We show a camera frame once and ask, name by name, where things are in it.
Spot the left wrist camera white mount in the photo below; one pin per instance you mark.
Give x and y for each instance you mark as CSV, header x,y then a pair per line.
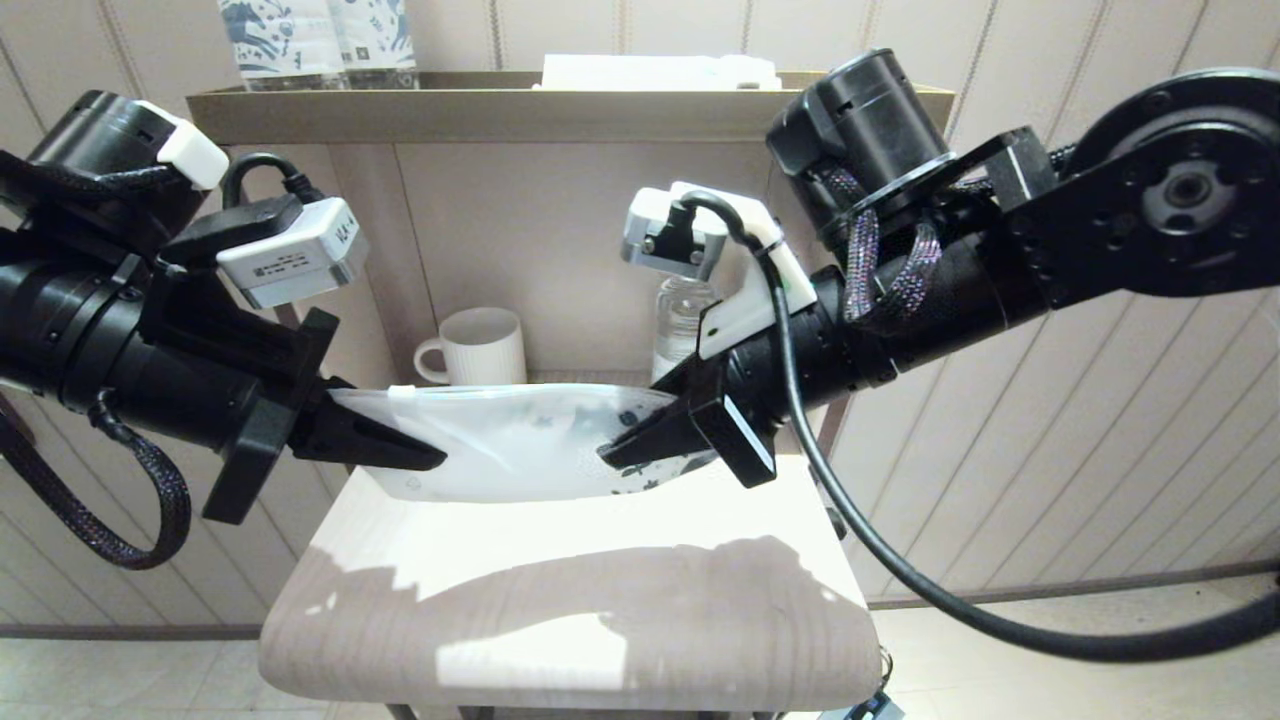
x,y
290,260

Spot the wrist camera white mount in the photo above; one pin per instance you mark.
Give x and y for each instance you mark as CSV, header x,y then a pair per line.
x,y
740,300
290,260

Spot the clear plastic water bottle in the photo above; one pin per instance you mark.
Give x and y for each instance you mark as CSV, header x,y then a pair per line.
x,y
685,320

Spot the white packet with blue print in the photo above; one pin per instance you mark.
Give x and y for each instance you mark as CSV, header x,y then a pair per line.
x,y
650,72

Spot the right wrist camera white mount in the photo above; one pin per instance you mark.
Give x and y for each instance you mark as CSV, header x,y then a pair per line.
x,y
740,300

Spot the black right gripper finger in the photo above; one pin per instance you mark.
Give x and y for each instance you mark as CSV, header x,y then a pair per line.
x,y
655,440

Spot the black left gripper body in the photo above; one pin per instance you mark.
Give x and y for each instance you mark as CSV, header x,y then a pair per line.
x,y
120,350

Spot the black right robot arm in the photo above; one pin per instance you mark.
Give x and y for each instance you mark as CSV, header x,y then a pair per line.
x,y
1100,230

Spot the blue patterned packs on shelf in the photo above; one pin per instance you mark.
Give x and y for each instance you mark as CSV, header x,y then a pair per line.
x,y
280,40

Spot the white floral plastic pouch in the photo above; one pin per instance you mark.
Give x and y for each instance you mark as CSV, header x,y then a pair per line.
x,y
520,440

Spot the white ribbed mug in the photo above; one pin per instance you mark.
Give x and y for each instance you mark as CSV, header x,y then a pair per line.
x,y
485,350

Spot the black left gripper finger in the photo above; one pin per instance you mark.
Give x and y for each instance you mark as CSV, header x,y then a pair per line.
x,y
370,440

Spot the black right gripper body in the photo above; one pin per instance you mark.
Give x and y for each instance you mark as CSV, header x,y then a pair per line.
x,y
800,355

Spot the light wooden shelf table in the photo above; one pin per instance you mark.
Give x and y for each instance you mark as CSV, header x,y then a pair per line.
x,y
560,640

